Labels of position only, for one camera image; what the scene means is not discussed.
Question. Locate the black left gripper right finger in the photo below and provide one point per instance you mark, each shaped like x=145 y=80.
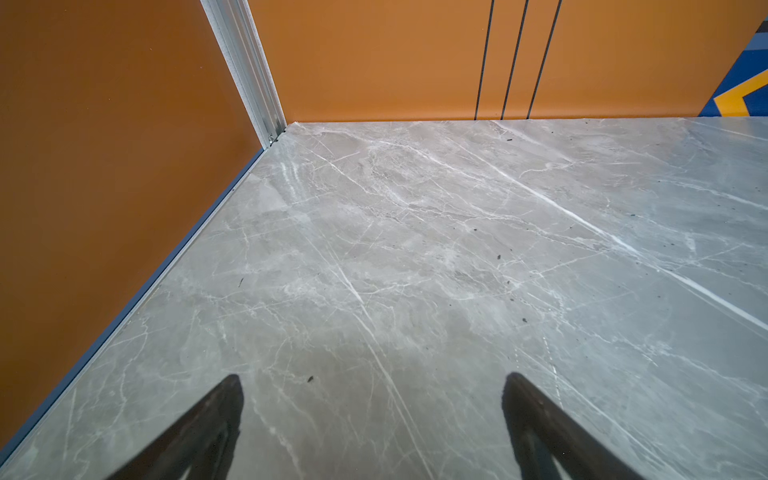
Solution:
x=546 y=441

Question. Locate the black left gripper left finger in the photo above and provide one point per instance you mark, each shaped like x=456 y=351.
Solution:
x=199 y=445

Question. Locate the aluminium corner post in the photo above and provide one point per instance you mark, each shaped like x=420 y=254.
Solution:
x=237 y=36

